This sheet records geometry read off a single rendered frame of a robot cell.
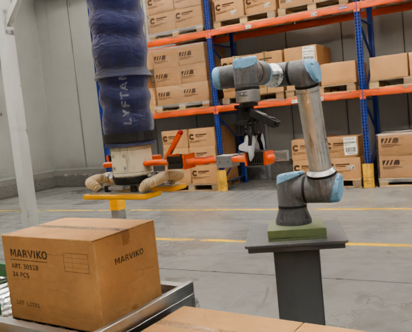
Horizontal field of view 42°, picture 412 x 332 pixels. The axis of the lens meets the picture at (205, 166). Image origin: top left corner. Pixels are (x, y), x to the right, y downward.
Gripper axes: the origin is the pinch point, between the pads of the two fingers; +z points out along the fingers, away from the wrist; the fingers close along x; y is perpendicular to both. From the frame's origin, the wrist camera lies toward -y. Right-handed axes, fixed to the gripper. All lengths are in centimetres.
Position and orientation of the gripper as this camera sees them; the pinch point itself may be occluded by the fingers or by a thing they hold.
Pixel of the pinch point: (258, 157)
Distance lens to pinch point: 196.5
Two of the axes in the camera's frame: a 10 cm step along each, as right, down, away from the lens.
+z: 1.0, 9.9, 0.9
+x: -5.3, 1.3, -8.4
